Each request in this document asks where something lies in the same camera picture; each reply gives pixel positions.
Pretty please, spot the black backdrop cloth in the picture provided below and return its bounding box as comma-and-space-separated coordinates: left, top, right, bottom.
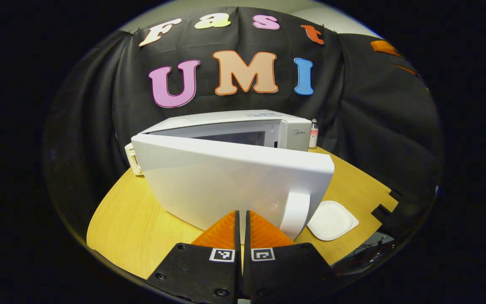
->
43, 6, 444, 254

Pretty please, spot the small bottle with pink label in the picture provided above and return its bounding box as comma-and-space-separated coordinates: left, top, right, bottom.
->
309, 119, 319, 149

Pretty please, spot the white microwave oven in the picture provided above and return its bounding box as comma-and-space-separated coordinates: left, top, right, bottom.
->
131, 110, 335, 242

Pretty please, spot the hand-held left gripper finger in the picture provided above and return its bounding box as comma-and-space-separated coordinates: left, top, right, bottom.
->
145, 210, 242, 304
243, 210, 341, 304

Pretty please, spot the white square plate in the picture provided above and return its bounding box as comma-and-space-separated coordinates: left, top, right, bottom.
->
307, 201, 359, 242

